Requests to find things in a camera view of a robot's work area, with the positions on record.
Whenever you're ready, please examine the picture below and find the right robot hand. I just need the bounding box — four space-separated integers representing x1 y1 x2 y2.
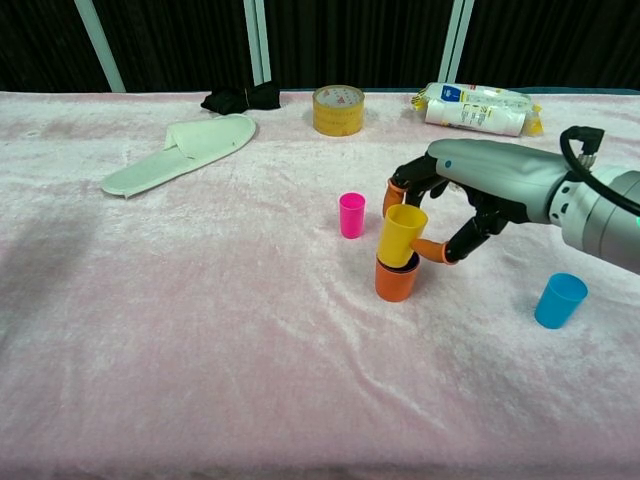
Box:
383 138 571 267

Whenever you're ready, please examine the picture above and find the yellow plastic cup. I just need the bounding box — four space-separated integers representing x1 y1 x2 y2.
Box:
376 203 430 269

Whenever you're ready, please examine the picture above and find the light blue plastic cup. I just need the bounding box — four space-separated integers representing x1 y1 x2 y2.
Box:
534 272 589 330

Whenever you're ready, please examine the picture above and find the pink plastic cup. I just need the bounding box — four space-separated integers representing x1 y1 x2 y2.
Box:
338 192 367 240

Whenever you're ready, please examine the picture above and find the orange plastic cup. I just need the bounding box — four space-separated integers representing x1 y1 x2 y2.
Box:
374 257 419 303

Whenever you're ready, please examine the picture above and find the white yellow wipes pack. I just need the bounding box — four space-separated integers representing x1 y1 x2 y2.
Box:
410 82 544 139

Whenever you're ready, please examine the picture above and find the black curtain panel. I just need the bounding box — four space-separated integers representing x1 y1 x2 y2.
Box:
0 0 112 94
457 0 640 94
92 0 256 94
263 0 454 92

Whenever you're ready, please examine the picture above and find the yellow tape roll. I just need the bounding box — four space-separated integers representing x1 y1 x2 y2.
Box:
312 85 366 137

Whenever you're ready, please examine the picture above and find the black cloth bundle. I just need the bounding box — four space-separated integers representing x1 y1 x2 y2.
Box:
200 81 282 115

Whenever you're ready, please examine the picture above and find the white slipper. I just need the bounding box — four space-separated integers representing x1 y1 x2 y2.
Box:
98 113 258 200

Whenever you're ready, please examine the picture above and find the pink velvet tablecloth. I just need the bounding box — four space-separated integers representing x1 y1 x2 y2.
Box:
0 89 640 480

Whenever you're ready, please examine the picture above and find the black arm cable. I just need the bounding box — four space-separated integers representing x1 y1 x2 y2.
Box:
559 125 640 219

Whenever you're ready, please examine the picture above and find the white partition post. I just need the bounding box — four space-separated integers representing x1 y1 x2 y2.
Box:
73 0 127 94
438 0 475 87
242 0 273 87

